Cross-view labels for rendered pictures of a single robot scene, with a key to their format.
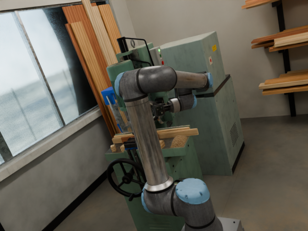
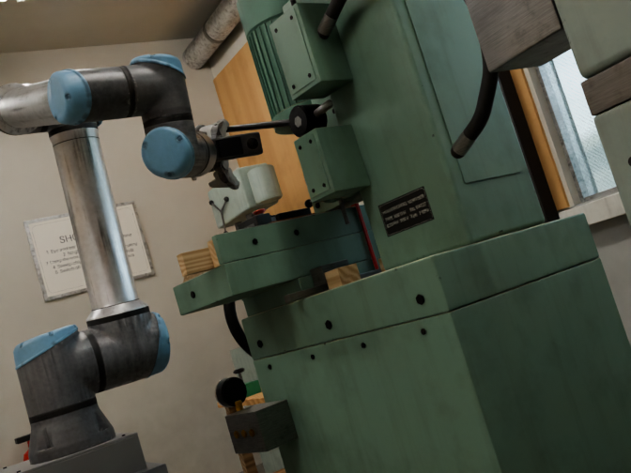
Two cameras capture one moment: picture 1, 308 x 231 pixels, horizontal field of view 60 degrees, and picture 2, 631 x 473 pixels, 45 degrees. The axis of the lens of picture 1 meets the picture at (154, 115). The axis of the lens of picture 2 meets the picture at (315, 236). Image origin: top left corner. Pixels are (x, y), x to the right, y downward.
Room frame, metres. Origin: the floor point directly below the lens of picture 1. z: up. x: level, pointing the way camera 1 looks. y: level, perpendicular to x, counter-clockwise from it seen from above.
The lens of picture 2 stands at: (2.41, -1.39, 0.77)
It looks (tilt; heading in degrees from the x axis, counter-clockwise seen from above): 5 degrees up; 114
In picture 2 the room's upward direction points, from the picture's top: 17 degrees counter-clockwise
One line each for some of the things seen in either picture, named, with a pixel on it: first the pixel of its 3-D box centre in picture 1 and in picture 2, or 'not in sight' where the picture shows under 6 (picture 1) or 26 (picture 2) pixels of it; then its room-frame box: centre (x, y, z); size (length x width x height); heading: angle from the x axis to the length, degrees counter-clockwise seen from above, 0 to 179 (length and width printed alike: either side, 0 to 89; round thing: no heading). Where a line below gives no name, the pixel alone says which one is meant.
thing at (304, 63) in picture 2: (160, 85); (310, 52); (1.93, -0.11, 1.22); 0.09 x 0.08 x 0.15; 154
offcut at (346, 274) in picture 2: not in sight; (343, 276); (1.84, -0.08, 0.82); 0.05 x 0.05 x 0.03; 58
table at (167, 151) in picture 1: (145, 150); (306, 266); (1.68, 0.12, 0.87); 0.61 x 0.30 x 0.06; 64
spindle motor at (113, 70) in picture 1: (125, 85); (293, 55); (1.80, 0.12, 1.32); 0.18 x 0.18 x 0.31
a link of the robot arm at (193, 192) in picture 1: (193, 200); (56, 368); (1.09, -0.06, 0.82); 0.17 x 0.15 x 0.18; 58
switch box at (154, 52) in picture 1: (156, 58); not in sight; (2.03, -0.15, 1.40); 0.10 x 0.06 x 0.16; 154
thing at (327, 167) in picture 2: (167, 112); (330, 163); (1.90, -0.10, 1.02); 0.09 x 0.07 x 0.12; 64
